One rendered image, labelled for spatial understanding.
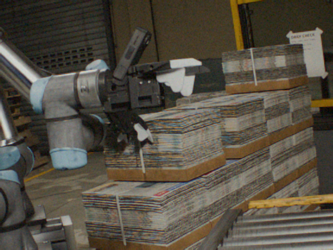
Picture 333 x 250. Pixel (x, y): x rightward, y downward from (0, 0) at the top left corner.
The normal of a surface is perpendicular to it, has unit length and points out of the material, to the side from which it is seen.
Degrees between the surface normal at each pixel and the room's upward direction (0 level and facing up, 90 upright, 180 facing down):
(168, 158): 90
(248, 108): 90
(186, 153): 90
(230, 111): 90
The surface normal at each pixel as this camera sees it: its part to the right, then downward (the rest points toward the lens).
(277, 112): 0.80, -0.05
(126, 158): -0.57, 0.15
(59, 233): 0.26, 0.06
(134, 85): -0.20, -0.02
